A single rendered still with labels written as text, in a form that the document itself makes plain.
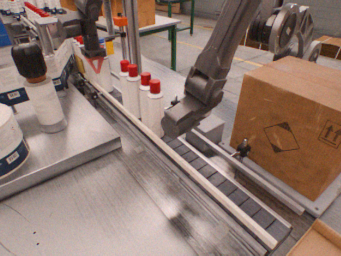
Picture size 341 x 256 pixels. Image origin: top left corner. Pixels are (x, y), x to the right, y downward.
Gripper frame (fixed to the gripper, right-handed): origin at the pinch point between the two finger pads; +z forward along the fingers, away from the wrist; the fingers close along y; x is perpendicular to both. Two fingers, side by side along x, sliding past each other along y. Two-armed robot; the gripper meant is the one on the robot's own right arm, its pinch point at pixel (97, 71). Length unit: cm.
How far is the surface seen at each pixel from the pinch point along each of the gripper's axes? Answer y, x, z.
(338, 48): -48, 432, 89
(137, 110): 21.5, 4.8, 9.5
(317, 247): 87, 14, 19
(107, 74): -5.0, 5.6, 4.7
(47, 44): -42.2, -7.8, -2.6
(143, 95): 28.8, 3.5, -0.4
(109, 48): -1.0, 7.1, -7.4
